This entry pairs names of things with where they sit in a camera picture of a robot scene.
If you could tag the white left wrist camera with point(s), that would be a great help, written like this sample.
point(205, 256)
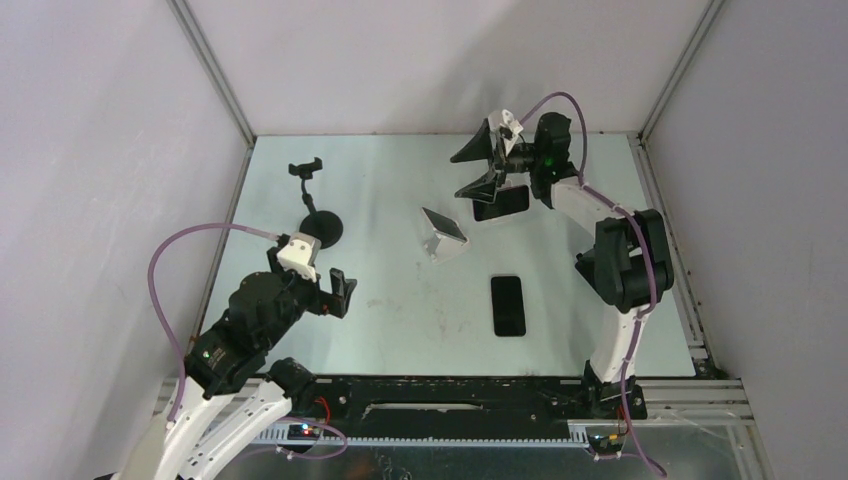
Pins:
point(298, 255)

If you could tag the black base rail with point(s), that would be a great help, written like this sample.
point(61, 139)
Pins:
point(476, 408)

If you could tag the white angled phone stand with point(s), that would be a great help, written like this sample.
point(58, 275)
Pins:
point(440, 247)

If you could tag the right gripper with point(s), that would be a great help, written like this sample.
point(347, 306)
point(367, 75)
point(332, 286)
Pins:
point(485, 188)

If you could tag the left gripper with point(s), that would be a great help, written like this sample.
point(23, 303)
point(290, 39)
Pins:
point(342, 289)

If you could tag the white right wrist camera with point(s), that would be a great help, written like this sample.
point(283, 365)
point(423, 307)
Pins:
point(505, 131)

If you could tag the black smartphone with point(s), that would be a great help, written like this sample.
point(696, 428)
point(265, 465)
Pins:
point(507, 306)
point(507, 202)

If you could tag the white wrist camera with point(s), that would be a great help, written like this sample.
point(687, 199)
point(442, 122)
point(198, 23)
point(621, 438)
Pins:
point(298, 255)
point(505, 131)

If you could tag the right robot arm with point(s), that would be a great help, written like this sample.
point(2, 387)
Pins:
point(628, 266)

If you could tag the small phone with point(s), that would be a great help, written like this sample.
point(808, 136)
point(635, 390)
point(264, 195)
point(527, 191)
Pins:
point(444, 225)

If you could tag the black phone stand round base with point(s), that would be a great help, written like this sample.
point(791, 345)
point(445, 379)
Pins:
point(324, 225)

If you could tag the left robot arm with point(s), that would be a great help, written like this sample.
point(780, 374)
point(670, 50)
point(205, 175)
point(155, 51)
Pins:
point(188, 442)

